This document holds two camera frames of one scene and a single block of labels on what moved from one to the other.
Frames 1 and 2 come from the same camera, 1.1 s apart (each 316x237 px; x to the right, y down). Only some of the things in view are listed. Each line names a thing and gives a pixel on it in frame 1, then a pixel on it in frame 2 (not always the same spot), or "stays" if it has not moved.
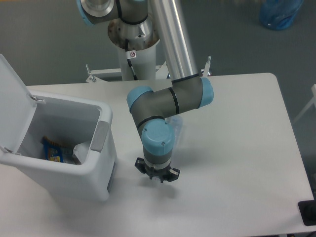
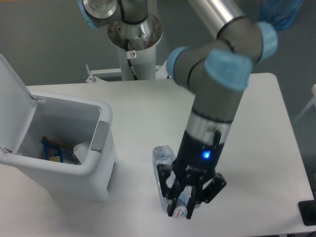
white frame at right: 312,101 stays
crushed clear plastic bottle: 177,122 → 164,155
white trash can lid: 17,107 stays
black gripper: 161,174 → 197,158
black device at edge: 307,210 stays
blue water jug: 279,15 stays
